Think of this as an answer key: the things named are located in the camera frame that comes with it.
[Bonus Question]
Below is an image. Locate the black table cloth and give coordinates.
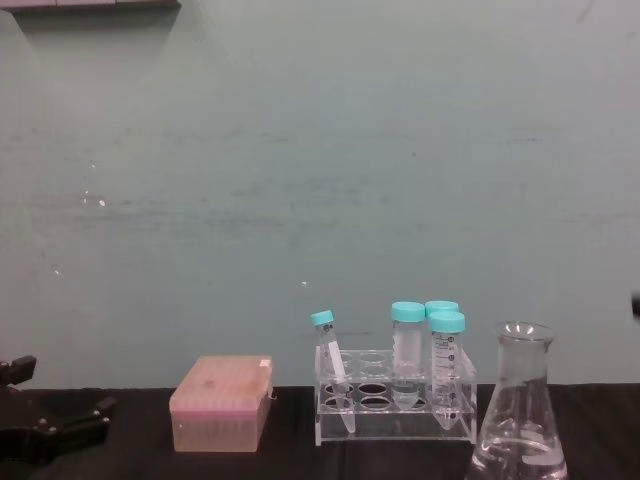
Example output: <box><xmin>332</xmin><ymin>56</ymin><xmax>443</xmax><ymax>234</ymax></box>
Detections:
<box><xmin>0</xmin><ymin>383</ymin><xmax>640</xmax><ymax>480</ymax></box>

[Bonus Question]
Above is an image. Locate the pink pipette tip box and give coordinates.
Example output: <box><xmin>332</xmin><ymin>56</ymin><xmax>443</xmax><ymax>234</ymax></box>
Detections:
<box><xmin>168</xmin><ymin>354</ymin><xmax>275</xmax><ymax>454</ymax></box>

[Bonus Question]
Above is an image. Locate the clear glass conical flask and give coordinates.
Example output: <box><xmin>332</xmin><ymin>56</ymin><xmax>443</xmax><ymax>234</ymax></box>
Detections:
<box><xmin>464</xmin><ymin>320</ymin><xmax>572</xmax><ymax>480</ymax></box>

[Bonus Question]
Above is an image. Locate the wide teal-capped centrifuge tube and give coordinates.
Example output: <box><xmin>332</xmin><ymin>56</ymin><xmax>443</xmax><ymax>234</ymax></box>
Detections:
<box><xmin>390</xmin><ymin>300</ymin><xmax>427</xmax><ymax>409</ymax></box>
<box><xmin>424</xmin><ymin>299</ymin><xmax>461</xmax><ymax>319</ymax></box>
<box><xmin>428</xmin><ymin>310</ymin><xmax>467</xmax><ymax>433</ymax></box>

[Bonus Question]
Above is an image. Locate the slim teal-capped centrifuge tube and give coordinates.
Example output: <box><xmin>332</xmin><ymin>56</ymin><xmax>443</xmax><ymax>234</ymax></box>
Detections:
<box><xmin>309</xmin><ymin>308</ymin><xmax>357</xmax><ymax>435</ymax></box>

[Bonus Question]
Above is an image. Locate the clear acrylic tube rack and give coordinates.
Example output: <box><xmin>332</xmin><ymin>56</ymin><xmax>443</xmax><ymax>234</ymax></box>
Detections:
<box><xmin>314</xmin><ymin>347</ymin><xmax>479</xmax><ymax>447</ymax></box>

